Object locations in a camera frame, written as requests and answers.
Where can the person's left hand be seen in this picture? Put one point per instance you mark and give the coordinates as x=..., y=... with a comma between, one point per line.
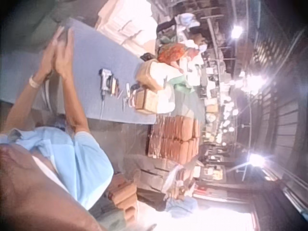
x=47, y=61

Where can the black and white power tool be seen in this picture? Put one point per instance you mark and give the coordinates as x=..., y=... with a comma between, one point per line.
x=106, y=80

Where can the stack of orange-brown packets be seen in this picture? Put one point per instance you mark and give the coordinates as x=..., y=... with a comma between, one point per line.
x=173, y=137

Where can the person's right hand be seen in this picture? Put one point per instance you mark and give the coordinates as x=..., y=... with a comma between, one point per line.
x=63, y=60

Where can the crowded background shelves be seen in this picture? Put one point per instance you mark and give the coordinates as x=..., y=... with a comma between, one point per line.
x=223, y=101

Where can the white wrist band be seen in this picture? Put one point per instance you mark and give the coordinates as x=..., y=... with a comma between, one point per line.
x=34, y=82

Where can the large cardboard box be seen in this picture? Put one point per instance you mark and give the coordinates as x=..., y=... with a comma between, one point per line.
x=148, y=74

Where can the pile of white cloth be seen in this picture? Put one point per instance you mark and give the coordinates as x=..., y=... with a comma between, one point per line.
x=125, y=22

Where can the clear plastic bag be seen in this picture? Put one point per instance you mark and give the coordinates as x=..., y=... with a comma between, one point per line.
x=173, y=179

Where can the grey striped cloth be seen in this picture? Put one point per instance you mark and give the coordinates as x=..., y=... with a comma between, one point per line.
x=49, y=96

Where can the small white tool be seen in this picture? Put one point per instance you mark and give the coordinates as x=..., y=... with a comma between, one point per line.
x=127, y=88

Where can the person's right fingers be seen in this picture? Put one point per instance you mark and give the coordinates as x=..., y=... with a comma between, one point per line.
x=68, y=41

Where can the person's left fingers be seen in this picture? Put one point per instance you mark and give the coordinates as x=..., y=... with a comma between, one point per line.
x=53, y=39

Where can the green cloth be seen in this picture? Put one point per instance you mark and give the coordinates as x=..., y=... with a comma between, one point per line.
x=183, y=84

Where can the light blue cloth bundle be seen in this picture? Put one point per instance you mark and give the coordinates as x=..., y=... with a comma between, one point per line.
x=181, y=206

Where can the small cardboard box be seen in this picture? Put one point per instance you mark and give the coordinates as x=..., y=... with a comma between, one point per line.
x=145, y=101

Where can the heap of brown packets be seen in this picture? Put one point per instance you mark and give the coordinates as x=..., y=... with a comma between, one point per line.
x=125, y=198

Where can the white plastic bag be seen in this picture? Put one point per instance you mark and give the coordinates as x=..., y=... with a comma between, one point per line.
x=166, y=97

